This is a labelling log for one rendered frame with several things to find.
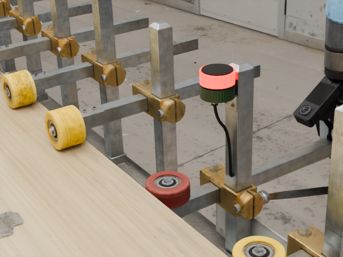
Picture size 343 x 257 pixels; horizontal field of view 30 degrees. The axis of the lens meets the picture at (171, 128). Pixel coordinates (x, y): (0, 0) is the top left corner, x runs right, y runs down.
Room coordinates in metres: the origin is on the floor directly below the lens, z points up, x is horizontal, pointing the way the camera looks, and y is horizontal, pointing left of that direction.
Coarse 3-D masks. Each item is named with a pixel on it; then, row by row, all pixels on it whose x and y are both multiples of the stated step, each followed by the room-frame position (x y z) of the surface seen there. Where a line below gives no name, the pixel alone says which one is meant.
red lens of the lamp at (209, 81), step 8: (208, 64) 1.02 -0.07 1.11; (200, 72) 0.98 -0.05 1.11; (232, 72) 0.98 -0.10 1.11; (200, 80) 0.99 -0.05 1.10; (208, 80) 0.97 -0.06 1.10; (216, 80) 0.96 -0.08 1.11; (224, 80) 0.96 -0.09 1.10; (232, 80) 0.97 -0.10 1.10; (216, 88) 0.96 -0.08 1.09; (224, 88) 0.96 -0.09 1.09
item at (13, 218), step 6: (0, 216) 0.89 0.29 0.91; (6, 216) 0.89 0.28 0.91; (12, 216) 0.88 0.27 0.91; (18, 216) 0.88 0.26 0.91; (0, 222) 0.86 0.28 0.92; (6, 222) 0.88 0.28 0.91; (12, 222) 0.87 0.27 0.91; (18, 222) 0.87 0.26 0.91; (0, 228) 0.85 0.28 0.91; (6, 228) 0.85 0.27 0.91; (12, 228) 0.86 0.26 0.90; (0, 234) 0.85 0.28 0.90; (6, 234) 0.85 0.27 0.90
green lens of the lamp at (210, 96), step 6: (234, 84) 0.99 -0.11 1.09; (204, 90) 0.97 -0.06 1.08; (210, 90) 0.97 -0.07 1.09; (216, 90) 0.97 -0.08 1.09; (222, 90) 0.96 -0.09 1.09; (228, 90) 0.97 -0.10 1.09; (234, 90) 0.98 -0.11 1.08; (204, 96) 0.97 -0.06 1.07; (210, 96) 0.97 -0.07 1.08; (216, 96) 0.96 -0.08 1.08; (222, 96) 0.96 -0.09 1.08; (228, 96) 0.97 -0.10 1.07; (234, 96) 0.98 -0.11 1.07; (216, 102) 0.96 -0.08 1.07; (222, 102) 0.96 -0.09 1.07
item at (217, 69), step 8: (216, 64) 1.01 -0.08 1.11; (224, 64) 1.01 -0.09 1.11; (208, 72) 0.98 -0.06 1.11; (216, 72) 0.98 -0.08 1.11; (224, 72) 0.98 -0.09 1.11; (208, 88) 0.97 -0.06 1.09; (216, 104) 0.98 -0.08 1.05; (224, 104) 1.02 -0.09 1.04; (232, 104) 1.00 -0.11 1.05; (216, 112) 0.99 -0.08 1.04; (224, 128) 1.00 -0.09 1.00; (232, 176) 1.00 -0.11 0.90
